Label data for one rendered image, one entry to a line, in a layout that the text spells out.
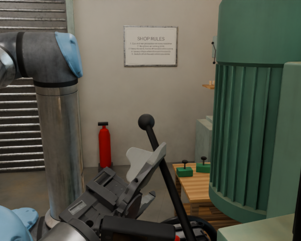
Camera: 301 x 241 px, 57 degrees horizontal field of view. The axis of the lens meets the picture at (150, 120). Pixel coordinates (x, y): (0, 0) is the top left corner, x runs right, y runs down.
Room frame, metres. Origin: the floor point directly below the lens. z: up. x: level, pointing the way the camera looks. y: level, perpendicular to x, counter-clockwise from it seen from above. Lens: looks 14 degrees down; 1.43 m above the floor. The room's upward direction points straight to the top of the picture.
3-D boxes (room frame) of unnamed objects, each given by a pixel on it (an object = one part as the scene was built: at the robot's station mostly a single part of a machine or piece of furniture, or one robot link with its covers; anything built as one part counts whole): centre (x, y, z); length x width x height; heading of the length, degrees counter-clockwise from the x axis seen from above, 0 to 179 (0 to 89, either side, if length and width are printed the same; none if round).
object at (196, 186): (1.89, -0.53, 0.32); 0.66 x 0.57 x 0.64; 97
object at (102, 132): (3.21, 0.56, 0.30); 0.19 x 0.18 x 0.60; 9
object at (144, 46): (3.39, 0.00, 1.48); 0.64 x 0.02 x 0.46; 99
